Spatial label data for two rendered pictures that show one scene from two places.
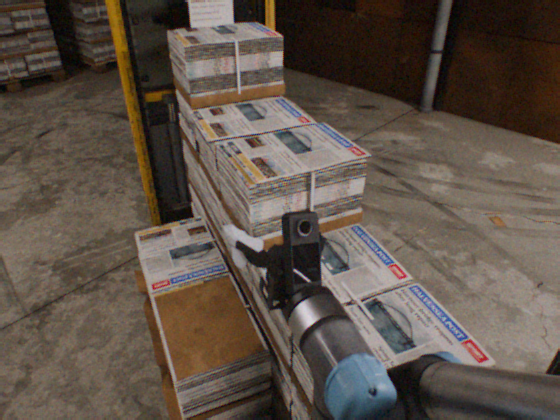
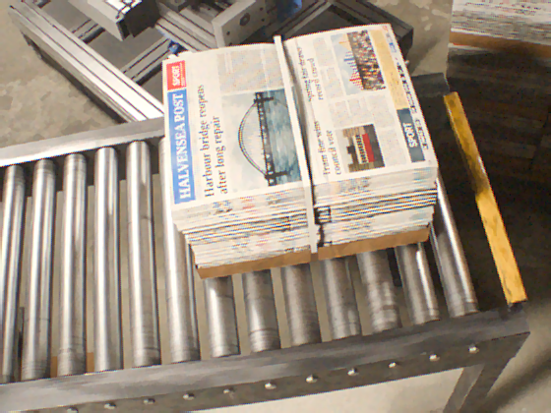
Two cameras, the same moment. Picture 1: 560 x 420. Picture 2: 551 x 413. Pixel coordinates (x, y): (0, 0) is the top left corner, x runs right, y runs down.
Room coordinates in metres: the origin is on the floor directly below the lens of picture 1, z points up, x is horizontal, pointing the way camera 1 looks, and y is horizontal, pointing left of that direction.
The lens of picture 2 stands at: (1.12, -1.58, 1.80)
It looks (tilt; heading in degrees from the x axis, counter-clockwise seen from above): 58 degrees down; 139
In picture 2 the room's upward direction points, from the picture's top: 11 degrees counter-clockwise
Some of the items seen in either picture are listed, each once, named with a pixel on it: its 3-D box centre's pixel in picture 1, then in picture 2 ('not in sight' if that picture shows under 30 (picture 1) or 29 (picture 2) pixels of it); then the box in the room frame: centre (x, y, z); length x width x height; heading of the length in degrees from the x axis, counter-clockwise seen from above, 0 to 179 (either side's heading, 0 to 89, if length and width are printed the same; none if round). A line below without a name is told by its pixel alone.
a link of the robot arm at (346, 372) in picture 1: (347, 373); not in sight; (0.31, -0.07, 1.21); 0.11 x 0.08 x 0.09; 20
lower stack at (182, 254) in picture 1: (200, 337); not in sight; (1.11, 0.32, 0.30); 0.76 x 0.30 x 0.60; 24
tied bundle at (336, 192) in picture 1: (289, 185); not in sight; (1.18, -0.02, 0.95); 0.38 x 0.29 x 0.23; 115
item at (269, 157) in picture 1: (294, 149); not in sight; (1.19, -0.03, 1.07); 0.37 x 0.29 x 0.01; 115
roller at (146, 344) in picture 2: not in sight; (141, 250); (0.51, -1.36, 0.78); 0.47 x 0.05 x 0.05; 137
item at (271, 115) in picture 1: (249, 117); not in sight; (1.44, 0.12, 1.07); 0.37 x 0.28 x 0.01; 113
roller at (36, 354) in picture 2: not in sight; (40, 265); (0.37, -1.51, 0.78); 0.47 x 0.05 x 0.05; 137
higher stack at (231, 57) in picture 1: (234, 179); not in sight; (1.73, 0.22, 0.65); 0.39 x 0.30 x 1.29; 114
